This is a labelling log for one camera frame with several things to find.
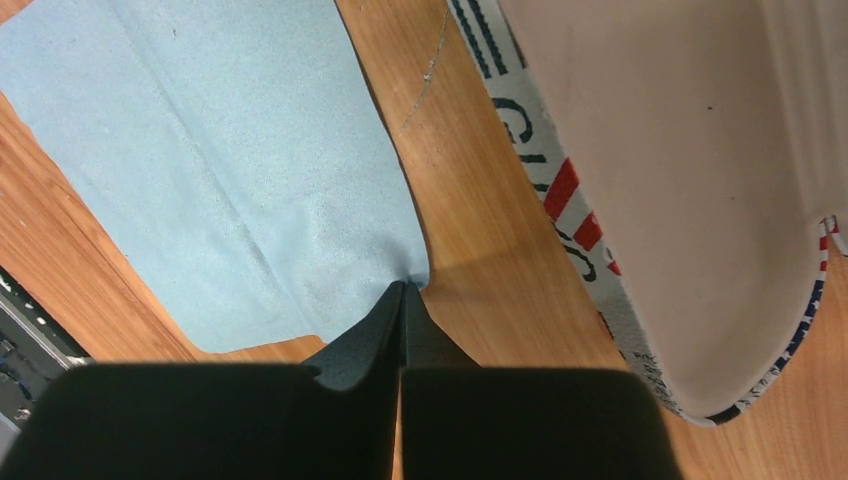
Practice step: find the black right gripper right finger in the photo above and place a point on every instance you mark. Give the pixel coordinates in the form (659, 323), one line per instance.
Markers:
(460, 420)

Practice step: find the flag print glasses case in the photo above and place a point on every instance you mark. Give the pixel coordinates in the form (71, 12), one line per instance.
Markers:
(692, 158)

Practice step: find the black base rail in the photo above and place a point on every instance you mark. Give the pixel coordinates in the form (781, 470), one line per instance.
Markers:
(35, 349)

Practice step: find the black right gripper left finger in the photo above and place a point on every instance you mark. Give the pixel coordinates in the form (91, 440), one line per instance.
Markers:
(331, 416)

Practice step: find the light blue cloth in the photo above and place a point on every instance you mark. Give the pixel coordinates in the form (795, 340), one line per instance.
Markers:
(232, 152)

